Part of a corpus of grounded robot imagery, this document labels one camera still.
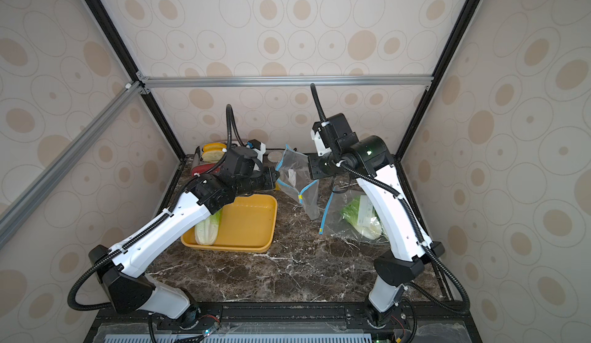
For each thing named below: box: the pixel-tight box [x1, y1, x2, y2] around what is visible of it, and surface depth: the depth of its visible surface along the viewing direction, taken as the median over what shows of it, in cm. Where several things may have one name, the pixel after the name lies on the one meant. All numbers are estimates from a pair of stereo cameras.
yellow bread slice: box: [202, 143, 228, 153], surface depth 97 cm
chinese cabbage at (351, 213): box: [340, 196, 383, 240], surface depth 91 cm
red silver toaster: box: [190, 146, 221, 177], surface depth 96 cm
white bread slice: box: [201, 149, 225, 164], surface depth 96 cm
